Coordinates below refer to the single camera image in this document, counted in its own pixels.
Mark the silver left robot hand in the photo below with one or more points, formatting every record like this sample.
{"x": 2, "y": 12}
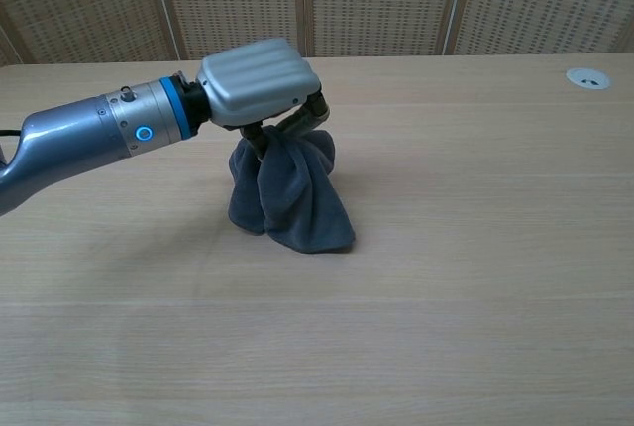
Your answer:
{"x": 257, "y": 84}

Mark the dark grey microfibre cloth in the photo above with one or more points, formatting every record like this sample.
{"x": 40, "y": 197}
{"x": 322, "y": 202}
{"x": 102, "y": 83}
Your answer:
{"x": 292, "y": 193}

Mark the silver-blue left robot arm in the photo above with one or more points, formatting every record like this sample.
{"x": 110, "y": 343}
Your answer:
{"x": 84, "y": 134}

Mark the woven rattan folding screen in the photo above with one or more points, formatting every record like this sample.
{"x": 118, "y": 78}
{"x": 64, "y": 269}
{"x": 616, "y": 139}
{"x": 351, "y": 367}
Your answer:
{"x": 376, "y": 0}

